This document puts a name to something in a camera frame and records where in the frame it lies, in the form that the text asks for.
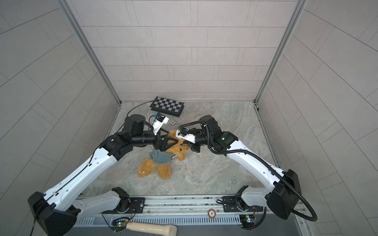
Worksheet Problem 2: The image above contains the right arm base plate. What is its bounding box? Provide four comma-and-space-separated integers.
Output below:
221, 196, 264, 213

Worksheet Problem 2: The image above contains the right green circuit board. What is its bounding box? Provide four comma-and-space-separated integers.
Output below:
239, 214, 256, 230

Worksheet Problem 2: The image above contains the right black corrugated cable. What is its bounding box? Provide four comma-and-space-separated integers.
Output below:
178, 120, 319, 222

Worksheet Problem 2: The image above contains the left black camera cable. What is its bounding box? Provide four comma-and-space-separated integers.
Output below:
117, 101, 155, 133

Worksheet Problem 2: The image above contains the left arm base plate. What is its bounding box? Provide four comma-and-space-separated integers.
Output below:
116, 197, 146, 214

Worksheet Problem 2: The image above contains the grey-green teddy sweater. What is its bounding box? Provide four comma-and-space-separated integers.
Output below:
149, 149, 176, 165

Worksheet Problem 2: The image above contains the aluminium mounting rail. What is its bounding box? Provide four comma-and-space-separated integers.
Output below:
57, 193, 306, 218

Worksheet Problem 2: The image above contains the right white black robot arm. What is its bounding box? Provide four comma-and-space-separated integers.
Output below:
176, 115, 301, 219

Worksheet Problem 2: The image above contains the folded black white chessboard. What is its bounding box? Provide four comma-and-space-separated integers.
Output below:
150, 96, 185, 117

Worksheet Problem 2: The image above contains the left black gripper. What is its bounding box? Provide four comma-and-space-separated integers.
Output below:
131, 128, 178, 153

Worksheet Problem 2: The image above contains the left green circuit board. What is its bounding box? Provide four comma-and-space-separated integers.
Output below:
111, 217, 130, 232

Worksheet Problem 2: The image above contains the tan teddy bear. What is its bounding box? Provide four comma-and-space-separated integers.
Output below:
137, 130, 190, 180

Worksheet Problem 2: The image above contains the green circuit board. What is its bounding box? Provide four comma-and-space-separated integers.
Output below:
111, 217, 130, 232
239, 214, 256, 230

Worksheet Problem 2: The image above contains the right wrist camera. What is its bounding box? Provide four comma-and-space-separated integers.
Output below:
176, 129, 195, 144

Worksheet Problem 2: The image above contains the beige wooden handle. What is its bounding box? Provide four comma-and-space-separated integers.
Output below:
126, 222, 177, 236

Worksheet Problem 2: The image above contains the round red white sticker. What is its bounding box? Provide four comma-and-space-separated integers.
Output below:
207, 209, 216, 219

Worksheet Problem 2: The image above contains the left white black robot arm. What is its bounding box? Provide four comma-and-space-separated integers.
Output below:
28, 113, 177, 236

